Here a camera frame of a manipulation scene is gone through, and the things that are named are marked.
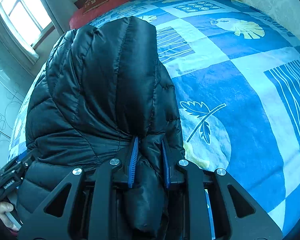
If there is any pale curtain left of bed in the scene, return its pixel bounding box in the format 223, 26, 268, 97
40, 0, 77, 35

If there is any pale curtain by wardrobe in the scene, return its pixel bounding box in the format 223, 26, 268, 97
0, 4, 39, 71

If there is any blue patterned bed sheet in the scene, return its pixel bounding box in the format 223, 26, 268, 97
7, 0, 300, 238

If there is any left window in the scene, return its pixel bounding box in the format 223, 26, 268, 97
0, 0, 55, 50

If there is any red pillow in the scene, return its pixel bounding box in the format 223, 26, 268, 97
69, 0, 130, 29

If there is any glass sliding wardrobe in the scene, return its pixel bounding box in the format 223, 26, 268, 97
0, 39, 34, 168

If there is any brown embroidered small cushion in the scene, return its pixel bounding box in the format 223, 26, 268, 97
83, 0, 109, 14

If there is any black quilted down jacket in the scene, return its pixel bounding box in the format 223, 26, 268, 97
17, 16, 185, 239

